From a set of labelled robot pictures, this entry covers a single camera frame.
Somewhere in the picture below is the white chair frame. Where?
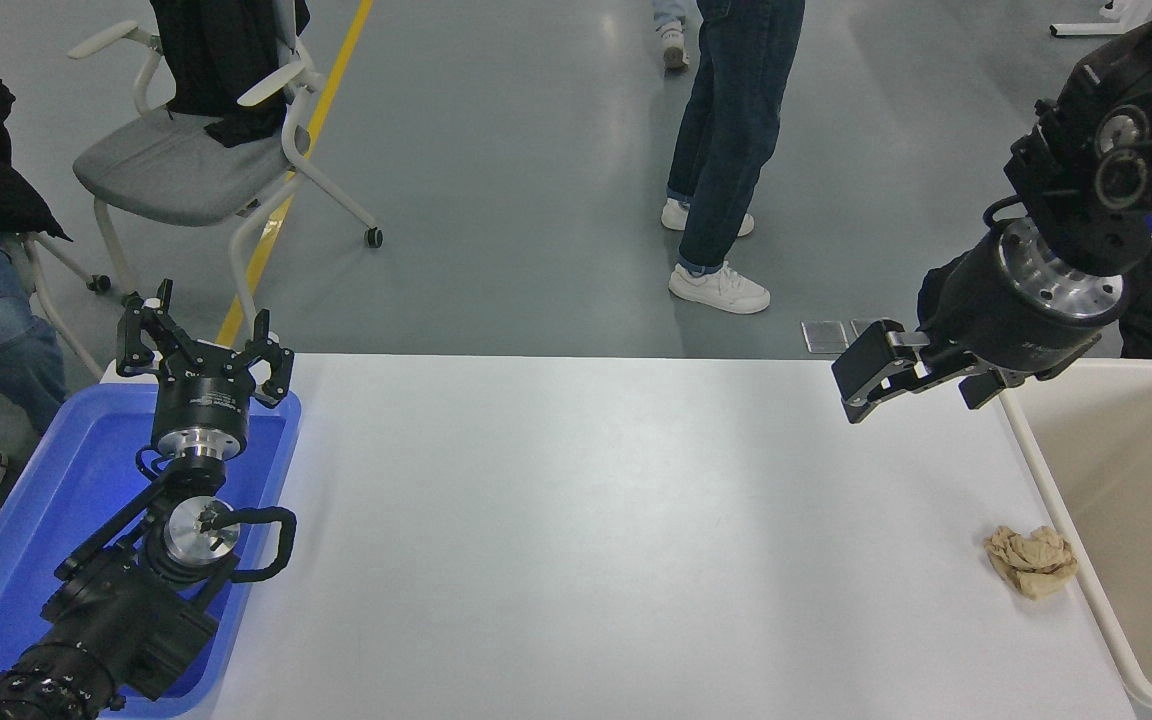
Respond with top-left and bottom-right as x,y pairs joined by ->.
11,232 -> 112,381

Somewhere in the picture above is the large pale plastic bin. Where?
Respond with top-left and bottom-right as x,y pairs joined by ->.
996,358 -> 1152,713

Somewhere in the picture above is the white stand base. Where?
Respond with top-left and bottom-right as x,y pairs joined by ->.
1050,0 -> 1152,39

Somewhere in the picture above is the grey white office chair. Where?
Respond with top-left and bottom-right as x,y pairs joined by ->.
68,0 -> 384,331

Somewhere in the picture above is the blue plastic tray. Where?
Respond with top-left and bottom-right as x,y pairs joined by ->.
0,383 -> 302,719

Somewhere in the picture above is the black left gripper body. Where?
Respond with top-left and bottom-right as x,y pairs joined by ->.
152,344 -> 256,434

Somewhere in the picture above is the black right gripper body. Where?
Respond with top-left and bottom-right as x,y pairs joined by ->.
921,232 -> 1127,387

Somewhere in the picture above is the walking person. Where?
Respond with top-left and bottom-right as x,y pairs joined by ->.
651,0 -> 692,71

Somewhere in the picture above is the tan paper ball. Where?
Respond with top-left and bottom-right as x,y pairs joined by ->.
984,525 -> 1079,601

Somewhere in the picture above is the black garment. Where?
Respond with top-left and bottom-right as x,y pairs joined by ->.
149,0 -> 312,149

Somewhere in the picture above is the standing person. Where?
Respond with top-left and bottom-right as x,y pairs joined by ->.
661,0 -> 807,316

